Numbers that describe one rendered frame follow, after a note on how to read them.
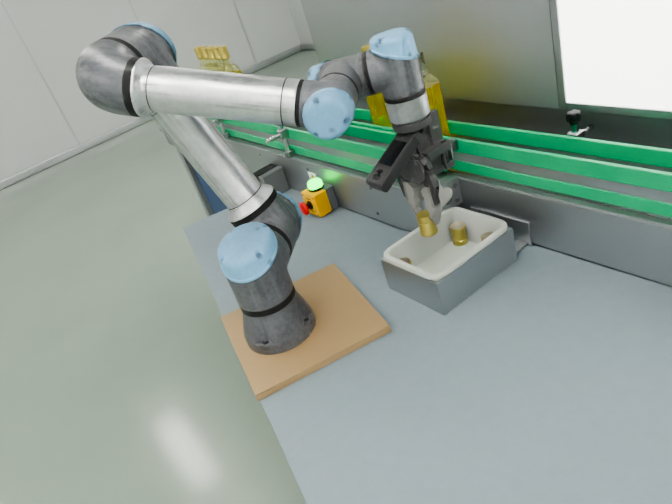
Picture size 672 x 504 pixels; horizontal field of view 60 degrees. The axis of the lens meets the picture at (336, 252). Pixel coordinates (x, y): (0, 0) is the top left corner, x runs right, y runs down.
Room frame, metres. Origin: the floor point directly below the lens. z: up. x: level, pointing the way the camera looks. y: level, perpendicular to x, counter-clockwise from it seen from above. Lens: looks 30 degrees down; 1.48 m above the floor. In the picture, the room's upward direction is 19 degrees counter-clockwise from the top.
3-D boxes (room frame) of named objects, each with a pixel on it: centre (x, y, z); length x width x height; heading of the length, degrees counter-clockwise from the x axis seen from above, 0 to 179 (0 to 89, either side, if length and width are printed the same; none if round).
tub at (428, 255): (1.02, -0.22, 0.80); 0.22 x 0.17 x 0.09; 117
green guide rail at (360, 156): (1.98, 0.16, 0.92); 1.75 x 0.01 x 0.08; 27
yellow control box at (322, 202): (1.52, 0.00, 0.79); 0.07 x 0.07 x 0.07; 27
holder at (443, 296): (1.04, -0.24, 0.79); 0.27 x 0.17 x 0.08; 117
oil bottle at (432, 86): (1.33, -0.32, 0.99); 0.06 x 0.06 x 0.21; 27
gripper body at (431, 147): (1.01, -0.21, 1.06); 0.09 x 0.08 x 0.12; 118
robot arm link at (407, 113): (1.01, -0.21, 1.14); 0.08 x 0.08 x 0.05
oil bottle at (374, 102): (1.48, -0.24, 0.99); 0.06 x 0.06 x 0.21; 26
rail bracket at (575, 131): (1.05, -0.55, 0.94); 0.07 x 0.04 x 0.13; 117
